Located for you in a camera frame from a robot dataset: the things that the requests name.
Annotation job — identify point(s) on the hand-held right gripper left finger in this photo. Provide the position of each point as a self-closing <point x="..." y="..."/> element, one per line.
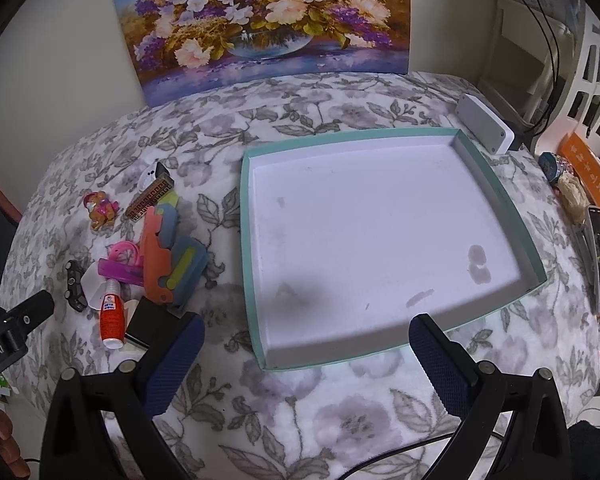
<point x="177" y="360"/>

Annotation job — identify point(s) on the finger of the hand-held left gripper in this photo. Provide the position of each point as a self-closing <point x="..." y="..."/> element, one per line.
<point x="32" y="310"/>

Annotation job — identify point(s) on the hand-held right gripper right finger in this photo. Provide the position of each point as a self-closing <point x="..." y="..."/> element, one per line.
<point x="440" y="365"/>

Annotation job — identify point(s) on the black toy car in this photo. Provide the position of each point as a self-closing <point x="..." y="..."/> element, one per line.
<point x="75" y="287"/>

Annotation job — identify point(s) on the black charger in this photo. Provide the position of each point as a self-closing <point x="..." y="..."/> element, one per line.
<point x="150" y="320"/>

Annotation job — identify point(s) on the glue bottle with orange label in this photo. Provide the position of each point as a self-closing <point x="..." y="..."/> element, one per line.
<point x="111" y="315"/>

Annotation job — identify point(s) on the blue and orange toy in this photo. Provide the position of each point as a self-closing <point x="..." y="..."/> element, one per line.
<point x="190" y="265"/>

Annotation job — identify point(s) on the pink toy dog figure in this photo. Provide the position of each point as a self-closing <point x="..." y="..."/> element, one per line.
<point x="101" y="210"/>

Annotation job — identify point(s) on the teal cardboard tray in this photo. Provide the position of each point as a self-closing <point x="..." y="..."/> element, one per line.
<point x="370" y="235"/>

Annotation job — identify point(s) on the brown patterned bar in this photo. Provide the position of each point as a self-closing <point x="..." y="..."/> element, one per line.
<point x="150" y="197"/>

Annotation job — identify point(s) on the person's left hand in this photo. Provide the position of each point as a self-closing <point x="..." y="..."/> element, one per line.
<point x="10" y="445"/>

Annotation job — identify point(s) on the green plastic item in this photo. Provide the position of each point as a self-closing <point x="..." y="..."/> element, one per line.
<point x="0" y="385"/>

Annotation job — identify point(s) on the grey floral blanket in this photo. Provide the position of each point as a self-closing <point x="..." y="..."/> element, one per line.
<point x="330" y="410"/>

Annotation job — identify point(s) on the beige cloth bundle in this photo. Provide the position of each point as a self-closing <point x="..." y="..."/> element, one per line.
<point x="572" y="200"/>

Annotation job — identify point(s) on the blue tape roll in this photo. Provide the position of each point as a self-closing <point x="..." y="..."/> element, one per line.
<point x="555" y="165"/>

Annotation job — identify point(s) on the white rectangular device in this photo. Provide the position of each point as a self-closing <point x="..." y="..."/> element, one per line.
<point x="482" y="122"/>

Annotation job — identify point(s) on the white shelf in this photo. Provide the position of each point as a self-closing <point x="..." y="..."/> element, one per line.
<point x="520" y="45"/>

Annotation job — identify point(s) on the white lattice rack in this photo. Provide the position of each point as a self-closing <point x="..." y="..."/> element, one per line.
<point x="590" y="70"/>

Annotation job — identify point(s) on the floral painting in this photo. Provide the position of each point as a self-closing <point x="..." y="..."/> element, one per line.
<point x="260" y="20"/>

